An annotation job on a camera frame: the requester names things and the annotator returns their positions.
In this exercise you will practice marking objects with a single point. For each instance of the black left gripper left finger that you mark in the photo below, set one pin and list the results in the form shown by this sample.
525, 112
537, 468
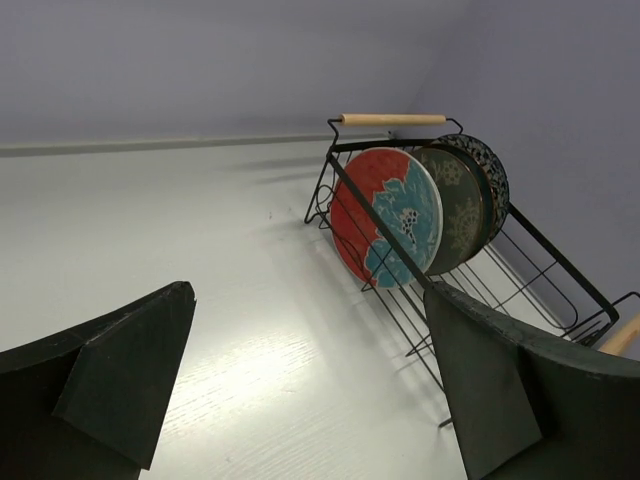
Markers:
89, 402

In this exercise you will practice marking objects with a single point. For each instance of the black wire dish rack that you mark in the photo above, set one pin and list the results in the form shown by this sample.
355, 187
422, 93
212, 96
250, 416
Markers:
521, 273

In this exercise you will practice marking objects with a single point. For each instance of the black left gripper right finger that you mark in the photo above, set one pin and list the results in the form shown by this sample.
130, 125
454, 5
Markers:
527, 404

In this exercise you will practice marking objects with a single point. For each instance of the far wooden rack handle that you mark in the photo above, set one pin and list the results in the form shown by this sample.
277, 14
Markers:
392, 119

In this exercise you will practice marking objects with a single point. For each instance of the blue white floral plate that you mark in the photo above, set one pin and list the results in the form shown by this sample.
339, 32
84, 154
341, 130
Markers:
494, 170

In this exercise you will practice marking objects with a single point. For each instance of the wooden rack handle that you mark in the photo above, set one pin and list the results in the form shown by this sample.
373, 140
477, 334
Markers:
392, 119
618, 343

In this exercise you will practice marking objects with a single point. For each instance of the red and teal floral plate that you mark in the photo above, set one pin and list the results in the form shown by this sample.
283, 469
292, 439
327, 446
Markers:
403, 194

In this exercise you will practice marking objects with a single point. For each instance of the near wooden rack handle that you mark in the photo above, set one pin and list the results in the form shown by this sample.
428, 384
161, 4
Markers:
618, 343

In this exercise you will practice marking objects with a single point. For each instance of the dark reindeer snowflake plate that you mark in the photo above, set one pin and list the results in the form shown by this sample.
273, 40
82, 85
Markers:
467, 204

